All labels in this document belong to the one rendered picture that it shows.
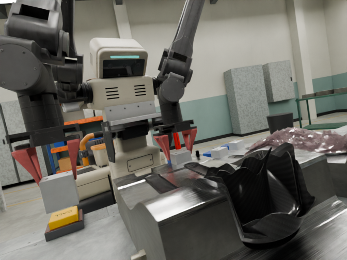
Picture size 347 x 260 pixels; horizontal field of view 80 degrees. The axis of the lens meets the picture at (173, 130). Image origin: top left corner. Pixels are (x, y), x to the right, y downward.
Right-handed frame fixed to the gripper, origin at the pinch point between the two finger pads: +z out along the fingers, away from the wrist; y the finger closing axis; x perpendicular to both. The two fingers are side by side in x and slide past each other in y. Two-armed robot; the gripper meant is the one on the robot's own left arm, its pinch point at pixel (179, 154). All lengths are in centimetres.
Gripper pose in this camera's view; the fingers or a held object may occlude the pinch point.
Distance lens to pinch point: 60.1
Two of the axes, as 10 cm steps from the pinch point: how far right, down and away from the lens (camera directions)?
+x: -4.0, 0.2, 9.2
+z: 1.9, 9.8, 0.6
